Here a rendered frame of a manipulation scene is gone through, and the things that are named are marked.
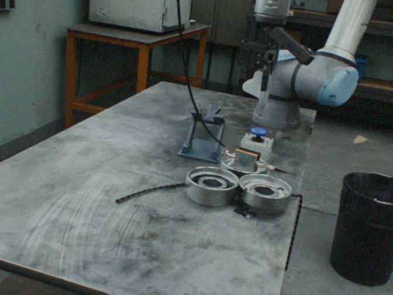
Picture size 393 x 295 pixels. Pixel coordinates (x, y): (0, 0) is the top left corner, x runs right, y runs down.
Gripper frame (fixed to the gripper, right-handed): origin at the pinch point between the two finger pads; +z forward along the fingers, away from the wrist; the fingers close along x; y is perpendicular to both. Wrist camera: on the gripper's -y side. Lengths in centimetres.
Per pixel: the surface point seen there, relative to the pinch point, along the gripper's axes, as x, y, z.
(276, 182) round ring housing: 19.5, -8.1, 10.9
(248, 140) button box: 1.7, 1.9, 9.5
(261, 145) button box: 2.9, -1.7, 9.5
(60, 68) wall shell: -165, 165, 46
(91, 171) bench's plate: 29.4, 29.0, 14.1
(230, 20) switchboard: -353, 94, 13
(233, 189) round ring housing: 28.8, -0.9, 10.4
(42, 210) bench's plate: 47, 28, 14
